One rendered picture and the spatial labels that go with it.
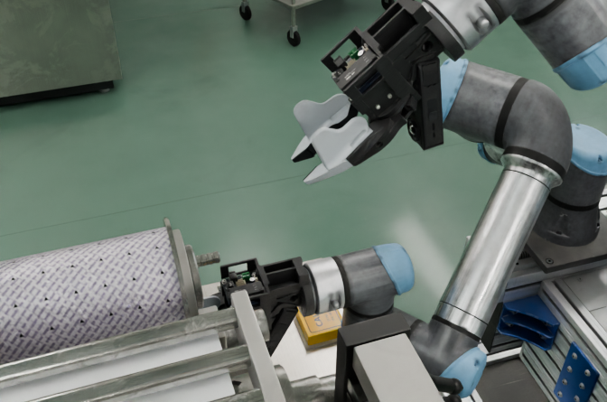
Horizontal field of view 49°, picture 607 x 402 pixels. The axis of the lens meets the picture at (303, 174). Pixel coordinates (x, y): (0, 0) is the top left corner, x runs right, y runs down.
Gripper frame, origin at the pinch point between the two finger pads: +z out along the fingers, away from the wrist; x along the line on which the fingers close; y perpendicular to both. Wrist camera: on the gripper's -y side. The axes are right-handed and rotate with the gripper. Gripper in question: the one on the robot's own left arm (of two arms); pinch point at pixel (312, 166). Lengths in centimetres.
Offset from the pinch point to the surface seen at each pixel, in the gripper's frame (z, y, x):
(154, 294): 20.2, 5.8, 5.1
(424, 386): -1.3, 7.5, 33.5
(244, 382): 11.2, 8.4, 24.2
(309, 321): 24.8, -37.8, -15.5
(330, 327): 22.6, -39.7, -13.1
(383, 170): 18, -164, -162
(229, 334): 20.9, -6.8, 4.6
